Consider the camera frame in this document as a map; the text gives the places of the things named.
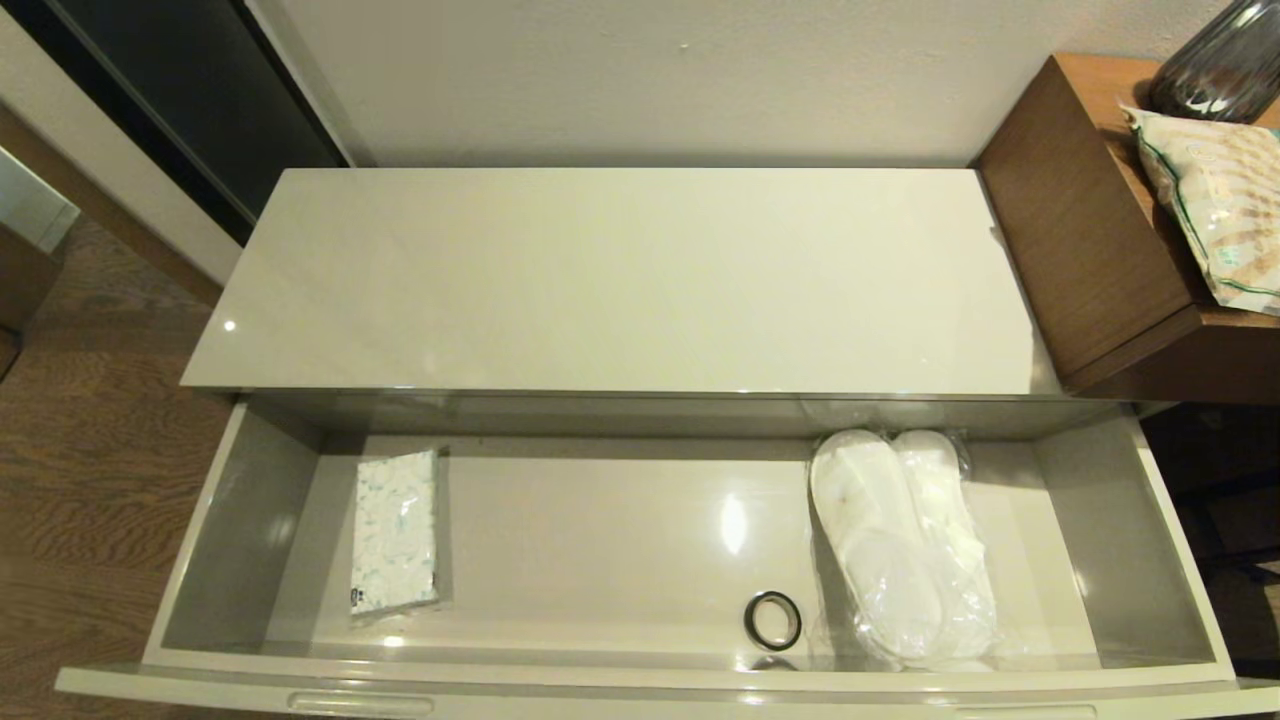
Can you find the beige cabinet drawer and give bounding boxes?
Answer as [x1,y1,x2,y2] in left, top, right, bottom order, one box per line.
[55,392,1280,720]

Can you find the white slippers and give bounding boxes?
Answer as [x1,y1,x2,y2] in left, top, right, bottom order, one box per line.
[893,428,1003,663]
[805,428,951,671]

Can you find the blue floral tissue pack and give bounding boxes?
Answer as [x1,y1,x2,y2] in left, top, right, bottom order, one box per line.
[349,447,444,621]

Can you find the glossy beige low cabinet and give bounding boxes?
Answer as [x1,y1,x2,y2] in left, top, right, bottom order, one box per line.
[178,165,1173,441]

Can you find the brown wooden side table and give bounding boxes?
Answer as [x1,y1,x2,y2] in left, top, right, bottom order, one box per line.
[975,52,1280,403]

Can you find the dark glass door panel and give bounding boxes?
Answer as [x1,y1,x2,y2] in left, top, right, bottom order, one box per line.
[0,0,351,246]

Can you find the green trimmed snack bag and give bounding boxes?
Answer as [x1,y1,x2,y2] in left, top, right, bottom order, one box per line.
[1120,100,1280,317]

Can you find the brown wooden furniture piece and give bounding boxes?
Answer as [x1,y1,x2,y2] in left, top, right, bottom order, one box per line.
[0,225,63,379]

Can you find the pale grey box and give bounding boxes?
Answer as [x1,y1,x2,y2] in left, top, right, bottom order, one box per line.
[0,148,81,253]

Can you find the dark glass vase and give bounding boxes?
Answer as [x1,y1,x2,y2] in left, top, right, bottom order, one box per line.
[1148,0,1280,124]

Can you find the black tape ring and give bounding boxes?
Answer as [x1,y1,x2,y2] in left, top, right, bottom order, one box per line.
[743,590,804,652]

